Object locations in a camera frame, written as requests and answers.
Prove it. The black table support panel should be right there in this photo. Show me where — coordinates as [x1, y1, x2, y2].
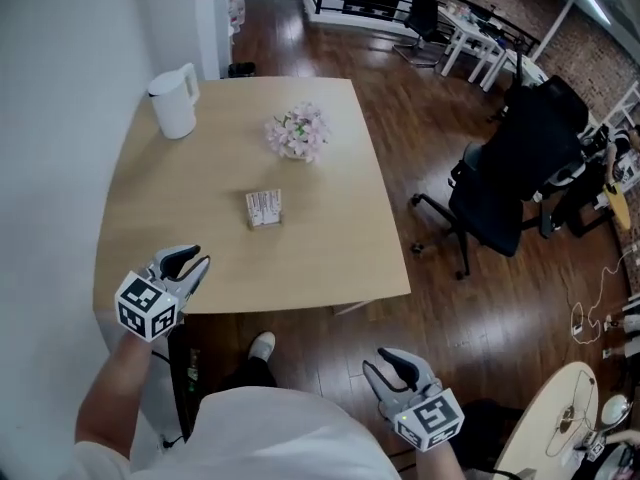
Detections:
[166, 316, 203, 444]

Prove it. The person's left forearm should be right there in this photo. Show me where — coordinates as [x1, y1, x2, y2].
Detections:
[74, 325, 157, 469]

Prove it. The yellow wooden board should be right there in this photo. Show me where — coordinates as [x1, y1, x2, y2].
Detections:
[601, 181, 633, 232]

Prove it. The round light wooden table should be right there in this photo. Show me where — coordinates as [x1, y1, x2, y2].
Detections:
[491, 360, 601, 480]

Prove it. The black stool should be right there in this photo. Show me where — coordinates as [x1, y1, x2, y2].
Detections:
[458, 399, 525, 475]

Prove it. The person's white shoe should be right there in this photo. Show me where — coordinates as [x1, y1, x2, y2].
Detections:
[246, 331, 278, 375]

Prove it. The person's white shirt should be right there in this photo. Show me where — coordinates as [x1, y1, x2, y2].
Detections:
[73, 385, 402, 480]

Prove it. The pink flower bouquet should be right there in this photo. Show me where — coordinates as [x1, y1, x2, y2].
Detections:
[263, 100, 332, 165]

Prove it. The black cantilever chair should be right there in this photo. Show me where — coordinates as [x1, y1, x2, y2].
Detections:
[391, 0, 452, 70]

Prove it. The person's right forearm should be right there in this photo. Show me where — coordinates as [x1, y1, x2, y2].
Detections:
[412, 441, 469, 480]

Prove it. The white desk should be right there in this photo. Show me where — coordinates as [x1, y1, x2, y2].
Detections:
[438, 3, 509, 93]

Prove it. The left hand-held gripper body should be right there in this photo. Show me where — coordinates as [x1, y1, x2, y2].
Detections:
[114, 253, 195, 344]

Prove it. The light wooden table leg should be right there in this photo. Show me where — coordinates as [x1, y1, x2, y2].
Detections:
[331, 298, 372, 318]

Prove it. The white electric kettle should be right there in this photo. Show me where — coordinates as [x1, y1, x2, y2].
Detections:
[147, 62, 202, 141]

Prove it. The white round lamp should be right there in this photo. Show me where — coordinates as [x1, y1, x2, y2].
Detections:
[599, 394, 632, 427]

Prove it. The white floor cable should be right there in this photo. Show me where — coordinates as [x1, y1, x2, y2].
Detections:
[569, 251, 632, 345]

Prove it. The white printed card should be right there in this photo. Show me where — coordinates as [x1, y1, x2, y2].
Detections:
[244, 188, 283, 226]

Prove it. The person's black trouser leg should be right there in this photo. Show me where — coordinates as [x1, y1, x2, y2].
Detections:
[218, 353, 279, 395]

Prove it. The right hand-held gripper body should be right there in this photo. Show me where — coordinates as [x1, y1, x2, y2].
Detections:
[380, 374, 466, 454]

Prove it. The clear card holder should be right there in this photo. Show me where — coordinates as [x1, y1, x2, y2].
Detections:
[245, 210, 286, 231]

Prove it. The black mesh office chair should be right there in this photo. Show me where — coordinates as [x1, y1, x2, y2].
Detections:
[409, 74, 591, 282]

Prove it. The black power cable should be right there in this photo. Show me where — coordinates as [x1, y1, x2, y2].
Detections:
[149, 350, 187, 453]

